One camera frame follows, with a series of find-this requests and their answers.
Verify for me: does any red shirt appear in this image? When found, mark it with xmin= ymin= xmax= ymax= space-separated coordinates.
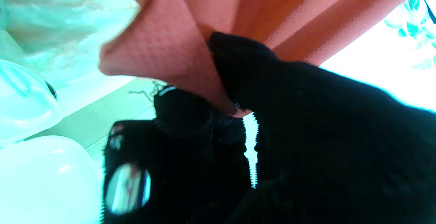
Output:
xmin=98 ymin=0 xmax=436 ymax=117

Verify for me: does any beige hard-shell suitcase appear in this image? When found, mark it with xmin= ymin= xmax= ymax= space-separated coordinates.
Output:
xmin=0 ymin=60 xmax=103 ymax=224

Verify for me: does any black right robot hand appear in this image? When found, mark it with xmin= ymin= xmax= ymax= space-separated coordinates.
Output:
xmin=102 ymin=31 xmax=436 ymax=224

